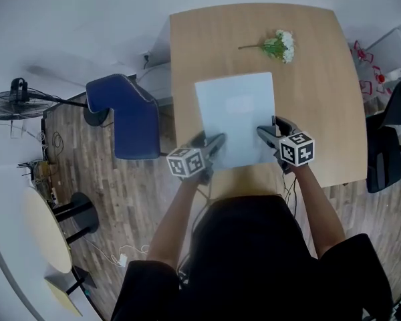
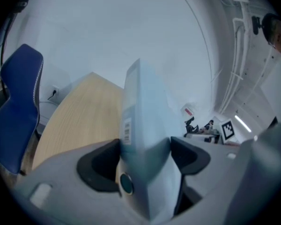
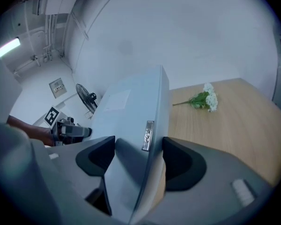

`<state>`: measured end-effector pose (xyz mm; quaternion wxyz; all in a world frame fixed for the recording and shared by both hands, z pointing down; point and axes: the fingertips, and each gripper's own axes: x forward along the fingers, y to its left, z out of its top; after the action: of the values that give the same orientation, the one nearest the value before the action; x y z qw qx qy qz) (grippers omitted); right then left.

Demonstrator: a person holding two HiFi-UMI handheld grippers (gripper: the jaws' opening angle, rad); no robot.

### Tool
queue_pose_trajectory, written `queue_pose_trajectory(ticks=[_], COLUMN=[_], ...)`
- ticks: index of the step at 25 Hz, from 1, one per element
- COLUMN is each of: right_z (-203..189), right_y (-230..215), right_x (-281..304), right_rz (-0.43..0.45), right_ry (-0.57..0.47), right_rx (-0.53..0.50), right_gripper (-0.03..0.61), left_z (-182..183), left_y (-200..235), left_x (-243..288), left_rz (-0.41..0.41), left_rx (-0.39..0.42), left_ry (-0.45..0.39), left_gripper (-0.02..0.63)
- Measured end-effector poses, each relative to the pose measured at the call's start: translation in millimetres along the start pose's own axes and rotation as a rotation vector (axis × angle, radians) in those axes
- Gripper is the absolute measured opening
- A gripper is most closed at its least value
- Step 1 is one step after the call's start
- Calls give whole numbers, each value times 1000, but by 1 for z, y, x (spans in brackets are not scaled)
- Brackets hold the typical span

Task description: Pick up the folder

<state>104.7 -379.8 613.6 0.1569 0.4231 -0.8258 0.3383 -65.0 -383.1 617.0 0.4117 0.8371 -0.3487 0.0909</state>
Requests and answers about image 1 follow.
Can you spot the black pedestal table base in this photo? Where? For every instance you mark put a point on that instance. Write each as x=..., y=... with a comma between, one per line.
x=82, y=212

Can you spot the white power adapter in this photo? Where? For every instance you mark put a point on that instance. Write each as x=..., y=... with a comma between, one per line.
x=123, y=260

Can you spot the black office chair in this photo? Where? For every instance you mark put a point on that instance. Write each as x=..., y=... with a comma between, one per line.
x=382, y=156

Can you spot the round beige table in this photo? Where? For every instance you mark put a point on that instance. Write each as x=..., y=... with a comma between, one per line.
x=46, y=229

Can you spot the red ornaments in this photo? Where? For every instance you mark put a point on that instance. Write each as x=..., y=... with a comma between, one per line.
x=367, y=85

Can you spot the white flower bouquet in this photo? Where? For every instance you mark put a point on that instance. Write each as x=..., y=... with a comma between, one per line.
x=282, y=47

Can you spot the small beige table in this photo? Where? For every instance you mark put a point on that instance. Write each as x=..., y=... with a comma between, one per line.
x=61, y=294

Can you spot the white folder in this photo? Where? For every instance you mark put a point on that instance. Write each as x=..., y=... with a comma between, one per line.
x=235, y=119

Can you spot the person's right forearm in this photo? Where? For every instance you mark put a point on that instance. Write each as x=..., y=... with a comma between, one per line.
x=317, y=209

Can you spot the black standing fan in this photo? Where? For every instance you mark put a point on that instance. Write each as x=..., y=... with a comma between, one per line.
x=15, y=104

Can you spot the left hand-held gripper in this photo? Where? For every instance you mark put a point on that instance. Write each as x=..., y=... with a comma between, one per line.
x=187, y=162

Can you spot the black wall plug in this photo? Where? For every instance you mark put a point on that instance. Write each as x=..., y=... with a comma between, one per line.
x=146, y=58

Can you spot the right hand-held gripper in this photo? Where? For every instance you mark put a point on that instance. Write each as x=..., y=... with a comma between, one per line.
x=297, y=149

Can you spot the blue upholstered chair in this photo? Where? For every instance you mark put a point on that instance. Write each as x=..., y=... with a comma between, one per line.
x=133, y=119

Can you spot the person's black clothing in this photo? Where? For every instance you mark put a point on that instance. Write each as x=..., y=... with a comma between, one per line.
x=254, y=266

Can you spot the person's left forearm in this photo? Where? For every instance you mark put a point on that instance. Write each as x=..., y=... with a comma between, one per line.
x=173, y=222

